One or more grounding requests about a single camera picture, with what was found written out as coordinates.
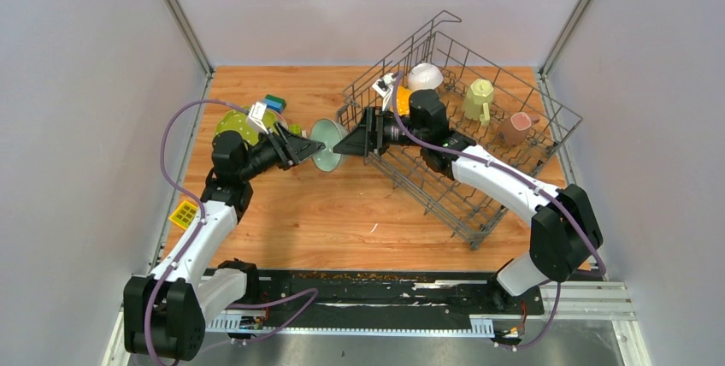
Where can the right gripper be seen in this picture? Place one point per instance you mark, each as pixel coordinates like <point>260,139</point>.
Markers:
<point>368,136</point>

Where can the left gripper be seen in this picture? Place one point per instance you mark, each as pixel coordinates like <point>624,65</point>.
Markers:
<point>291,147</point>

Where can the pale green bowl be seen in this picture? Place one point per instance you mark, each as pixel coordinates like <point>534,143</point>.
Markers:
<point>330,133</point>

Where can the green polka dot plate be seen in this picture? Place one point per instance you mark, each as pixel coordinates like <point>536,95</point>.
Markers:
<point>236,121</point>

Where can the yellow bowl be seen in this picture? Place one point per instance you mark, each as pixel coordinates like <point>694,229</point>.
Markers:
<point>403,101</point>

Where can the white bowl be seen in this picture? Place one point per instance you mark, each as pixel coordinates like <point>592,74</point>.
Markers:
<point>424,76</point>

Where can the pale yellow mug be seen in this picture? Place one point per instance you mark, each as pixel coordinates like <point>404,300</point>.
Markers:
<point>477,101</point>

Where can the grey wire dish rack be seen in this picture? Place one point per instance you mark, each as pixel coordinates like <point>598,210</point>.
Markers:
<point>507,111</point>

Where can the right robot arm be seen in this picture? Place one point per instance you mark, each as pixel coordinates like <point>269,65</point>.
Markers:
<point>564,231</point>

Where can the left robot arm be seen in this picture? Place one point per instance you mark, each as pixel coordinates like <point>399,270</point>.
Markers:
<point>167,311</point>

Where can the green blue toy block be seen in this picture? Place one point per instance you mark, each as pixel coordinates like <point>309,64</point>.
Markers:
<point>277,104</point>

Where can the yellow toy brick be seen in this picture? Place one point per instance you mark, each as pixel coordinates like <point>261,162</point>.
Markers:
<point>184,214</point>

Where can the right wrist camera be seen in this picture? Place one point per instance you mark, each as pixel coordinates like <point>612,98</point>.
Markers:
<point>383,87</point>

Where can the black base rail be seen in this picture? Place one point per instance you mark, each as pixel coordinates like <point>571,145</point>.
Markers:
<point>397,303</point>

